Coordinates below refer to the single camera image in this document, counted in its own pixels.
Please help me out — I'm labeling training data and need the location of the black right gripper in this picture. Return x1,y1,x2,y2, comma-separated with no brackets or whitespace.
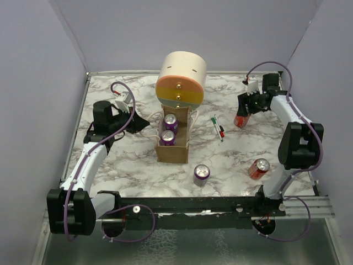
238,88,266,117

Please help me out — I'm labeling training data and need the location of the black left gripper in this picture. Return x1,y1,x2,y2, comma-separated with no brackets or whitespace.
109,105,150,134

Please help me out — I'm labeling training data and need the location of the red cola can back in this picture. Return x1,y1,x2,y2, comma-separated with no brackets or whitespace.
234,109,251,128

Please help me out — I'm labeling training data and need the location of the red cola can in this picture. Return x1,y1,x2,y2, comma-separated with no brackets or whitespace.
248,158,270,180
234,109,251,128

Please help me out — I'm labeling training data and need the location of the purple fanta can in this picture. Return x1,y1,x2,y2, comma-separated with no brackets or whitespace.
193,164,210,187
163,114,178,135
161,130,175,146

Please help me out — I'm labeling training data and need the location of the purple Fanta can back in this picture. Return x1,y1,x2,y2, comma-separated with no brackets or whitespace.
163,114,178,135

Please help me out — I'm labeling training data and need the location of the purple Fanta can front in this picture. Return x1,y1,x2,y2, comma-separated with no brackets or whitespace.
193,164,210,187

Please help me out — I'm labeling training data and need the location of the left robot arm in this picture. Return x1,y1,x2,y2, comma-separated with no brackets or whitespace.
46,100,149,241

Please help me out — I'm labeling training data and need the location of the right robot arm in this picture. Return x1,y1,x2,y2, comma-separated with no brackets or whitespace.
234,73,324,216

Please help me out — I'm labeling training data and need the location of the green capped marker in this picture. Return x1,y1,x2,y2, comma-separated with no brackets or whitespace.
211,117,223,142

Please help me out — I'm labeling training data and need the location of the black capped marker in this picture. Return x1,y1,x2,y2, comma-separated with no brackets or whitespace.
214,114,224,132

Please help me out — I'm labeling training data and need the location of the red capped marker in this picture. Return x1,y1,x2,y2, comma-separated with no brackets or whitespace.
216,121,224,138

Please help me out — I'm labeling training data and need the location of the round cream drawer cabinet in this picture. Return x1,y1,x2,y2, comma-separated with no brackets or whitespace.
156,51,207,110

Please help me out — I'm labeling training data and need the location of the red cola can front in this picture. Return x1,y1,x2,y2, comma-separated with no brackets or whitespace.
248,158,270,180

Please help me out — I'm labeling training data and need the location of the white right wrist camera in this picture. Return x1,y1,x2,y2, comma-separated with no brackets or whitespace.
243,79,259,96

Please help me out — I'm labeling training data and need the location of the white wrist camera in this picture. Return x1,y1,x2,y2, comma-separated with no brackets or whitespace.
115,92,132,113
243,79,259,96

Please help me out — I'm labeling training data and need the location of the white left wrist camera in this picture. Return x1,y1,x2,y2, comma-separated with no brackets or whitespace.
115,92,132,113

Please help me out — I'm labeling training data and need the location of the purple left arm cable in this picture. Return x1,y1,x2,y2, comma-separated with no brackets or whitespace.
62,81,136,241

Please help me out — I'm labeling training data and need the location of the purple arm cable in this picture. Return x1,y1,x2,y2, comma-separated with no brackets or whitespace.
245,60,323,194
62,81,136,241

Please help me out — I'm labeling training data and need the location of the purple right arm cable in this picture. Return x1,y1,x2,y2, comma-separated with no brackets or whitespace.
245,60,323,194

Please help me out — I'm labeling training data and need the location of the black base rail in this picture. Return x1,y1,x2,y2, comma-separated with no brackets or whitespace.
112,192,285,230

